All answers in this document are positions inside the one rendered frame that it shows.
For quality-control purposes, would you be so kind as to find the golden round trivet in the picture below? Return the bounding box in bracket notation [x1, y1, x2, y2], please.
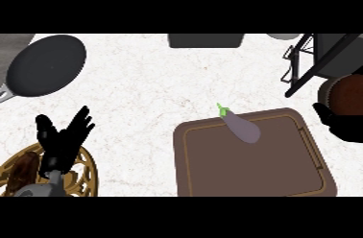
[0, 141, 99, 198]

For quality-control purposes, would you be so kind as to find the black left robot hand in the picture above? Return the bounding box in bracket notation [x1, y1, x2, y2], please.
[34, 105, 96, 180]

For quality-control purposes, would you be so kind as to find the purple eggplant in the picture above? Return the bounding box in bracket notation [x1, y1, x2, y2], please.
[216, 102, 263, 145]

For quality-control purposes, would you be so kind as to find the pale grey round bowl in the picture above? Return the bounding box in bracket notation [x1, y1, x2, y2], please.
[266, 33, 304, 41]

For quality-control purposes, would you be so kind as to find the dark grey frying pan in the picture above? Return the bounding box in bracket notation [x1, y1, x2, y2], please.
[0, 34, 89, 104]

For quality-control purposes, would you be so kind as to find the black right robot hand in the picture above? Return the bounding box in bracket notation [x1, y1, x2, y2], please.
[310, 102, 363, 144]

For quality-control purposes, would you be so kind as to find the dark grey box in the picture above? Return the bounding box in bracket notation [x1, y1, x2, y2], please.
[166, 33, 247, 49]

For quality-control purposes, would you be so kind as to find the black wire tiered shelf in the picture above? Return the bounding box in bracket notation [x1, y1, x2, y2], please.
[281, 33, 363, 99]

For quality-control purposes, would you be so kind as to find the brown rectangular tray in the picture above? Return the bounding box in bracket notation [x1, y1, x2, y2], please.
[172, 107, 340, 198]

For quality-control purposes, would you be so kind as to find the brown bread loaf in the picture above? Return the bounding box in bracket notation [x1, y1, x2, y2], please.
[3, 151, 43, 194]

